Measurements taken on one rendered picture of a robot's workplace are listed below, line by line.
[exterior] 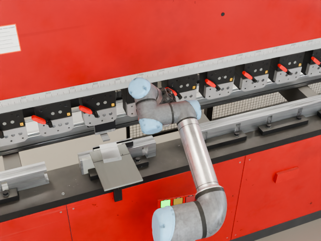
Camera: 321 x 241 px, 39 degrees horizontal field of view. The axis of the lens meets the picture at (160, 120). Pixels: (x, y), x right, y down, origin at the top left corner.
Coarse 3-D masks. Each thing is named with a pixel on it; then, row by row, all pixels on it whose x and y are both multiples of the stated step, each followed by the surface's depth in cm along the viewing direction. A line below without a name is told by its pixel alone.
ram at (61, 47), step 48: (0, 0) 156; (48, 0) 162; (96, 0) 169; (144, 0) 177; (192, 0) 185; (240, 0) 194; (288, 0) 203; (48, 48) 173; (96, 48) 181; (144, 48) 190; (192, 48) 199; (240, 48) 209; (0, 96) 178
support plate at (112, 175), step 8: (120, 144) 220; (96, 152) 215; (120, 152) 215; (128, 152) 216; (96, 160) 211; (120, 160) 211; (128, 160) 211; (96, 168) 206; (104, 168) 207; (112, 168) 207; (120, 168) 207; (128, 168) 207; (136, 168) 207; (104, 176) 202; (112, 176) 203; (120, 176) 203; (128, 176) 203; (136, 176) 203; (104, 184) 199; (112, 184) 199; (120, 184) 199; (128, 184) 200
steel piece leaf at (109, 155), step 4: (108, 148) 217; (112, 148) 217; (116, 148) 217; (104, 152) 215; (108, 152) 215; (112, 152) 215; (116, 152) 215; (104, 156) 213; (108, 156) 213; (112, 156) 213; (116, 156) 213; (120, 156) 210; (104, 160) 208; (108, 160) 209; (112, 160) 210; (116, 160) 210
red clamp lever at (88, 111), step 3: (81, 105) 192; (81, 108) 191; (84, 108) 192; (87, 108) 194; (84, 111) 192; (87, 111) 193; (90, 111) 194; (93, 111) 198; (96, 111) 197; (93, 114) 196; (96, 114) 195; (96, 117) 196
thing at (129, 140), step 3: (129, 138) 224; (117, 141) 222; (120, 141) 222; (123, 141) 223; (126, 141) 223; (129, 141) 222; (132, 141) 222; (126, 144) 222; (129, 144) 223; (132, 144) 223; (93, 147) 218; (96, 147) 218; (99, 147) 219; (93, 150) 218
